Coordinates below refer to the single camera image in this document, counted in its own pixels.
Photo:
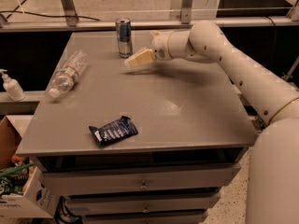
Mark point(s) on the metal frame rail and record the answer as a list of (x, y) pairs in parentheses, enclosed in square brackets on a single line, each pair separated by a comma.
[(92, 15)]

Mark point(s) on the clear plastic water bottle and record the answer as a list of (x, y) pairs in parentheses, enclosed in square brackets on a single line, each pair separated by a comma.
[(68, 74)]

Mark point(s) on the white pump dispenser bottle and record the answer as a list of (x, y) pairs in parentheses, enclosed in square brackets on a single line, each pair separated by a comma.
[(12, 86)]

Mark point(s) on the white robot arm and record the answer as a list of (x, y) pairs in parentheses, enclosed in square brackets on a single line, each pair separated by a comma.
[(272, 196)]

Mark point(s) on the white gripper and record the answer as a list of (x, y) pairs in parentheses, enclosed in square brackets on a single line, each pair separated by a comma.
[(160, 47)]

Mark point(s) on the dark blue rxbar wrapper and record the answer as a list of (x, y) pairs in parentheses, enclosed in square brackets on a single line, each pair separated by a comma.
[(114, 132)]

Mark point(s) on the cardboard box with items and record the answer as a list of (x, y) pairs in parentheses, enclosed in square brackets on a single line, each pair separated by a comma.
[(22, 193)]

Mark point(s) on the red bull can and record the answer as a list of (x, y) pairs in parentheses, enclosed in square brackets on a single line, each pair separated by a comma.
[(124, 37)]

